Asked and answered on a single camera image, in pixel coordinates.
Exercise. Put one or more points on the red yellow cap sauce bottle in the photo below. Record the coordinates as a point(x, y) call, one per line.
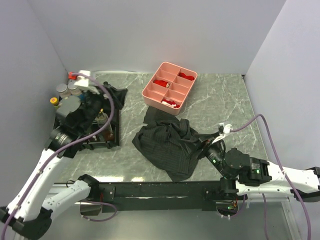
point(55, 102)

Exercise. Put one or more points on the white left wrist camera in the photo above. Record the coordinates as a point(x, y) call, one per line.
point(82, 81)

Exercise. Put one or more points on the black divided organizer tray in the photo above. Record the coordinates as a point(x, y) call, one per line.
point(110, 130)

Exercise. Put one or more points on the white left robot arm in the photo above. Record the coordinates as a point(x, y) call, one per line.
point(30, 213)

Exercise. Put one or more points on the blue label spice jar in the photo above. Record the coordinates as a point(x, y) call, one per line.
point(63, 90)
point(74, 89)

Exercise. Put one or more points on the red white item front compartment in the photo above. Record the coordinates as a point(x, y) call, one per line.
point(170, 103)

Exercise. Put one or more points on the pink divided storage box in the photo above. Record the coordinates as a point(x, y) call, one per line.
point(178, 90)

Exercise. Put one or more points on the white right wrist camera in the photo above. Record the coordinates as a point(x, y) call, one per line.
point(223, 131)

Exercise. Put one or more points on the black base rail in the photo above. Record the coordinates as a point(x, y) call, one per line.
point(149, 196)

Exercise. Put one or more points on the red item middle compartment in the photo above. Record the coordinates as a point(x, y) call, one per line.
point(162, 83)

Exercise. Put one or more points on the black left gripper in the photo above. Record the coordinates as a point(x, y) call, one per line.
point(118, 95)

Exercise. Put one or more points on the aluminium frame rail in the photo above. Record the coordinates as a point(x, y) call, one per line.
point(275, 200)

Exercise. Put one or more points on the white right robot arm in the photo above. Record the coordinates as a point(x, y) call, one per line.
point(242, 174)

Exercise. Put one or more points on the dark striped cloth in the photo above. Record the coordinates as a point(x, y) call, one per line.
point(160, 142)

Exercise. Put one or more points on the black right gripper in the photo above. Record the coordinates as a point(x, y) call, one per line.
point(207, 139)

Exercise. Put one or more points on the red item back compartment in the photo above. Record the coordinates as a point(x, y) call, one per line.
point(188, 77)

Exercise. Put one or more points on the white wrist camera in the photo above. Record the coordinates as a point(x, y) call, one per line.
point(223, 131)
point(82, 81)

